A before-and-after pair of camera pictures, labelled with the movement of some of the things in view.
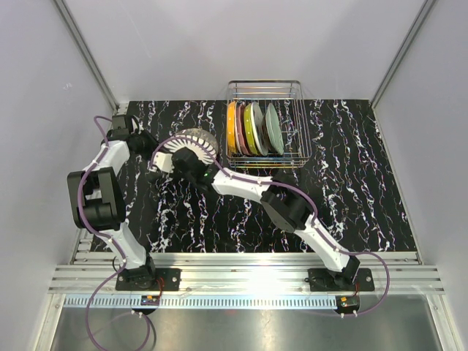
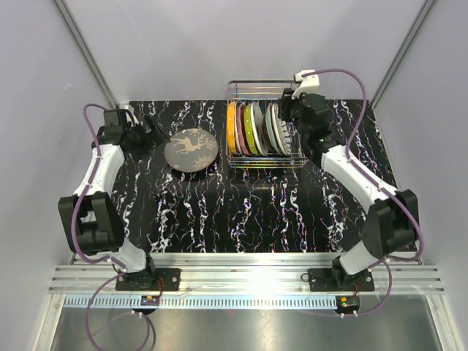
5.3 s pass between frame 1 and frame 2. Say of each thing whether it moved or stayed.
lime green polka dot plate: stayed
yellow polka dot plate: stayed
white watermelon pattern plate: stayed
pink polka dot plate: stayed
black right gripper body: moved
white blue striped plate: moved
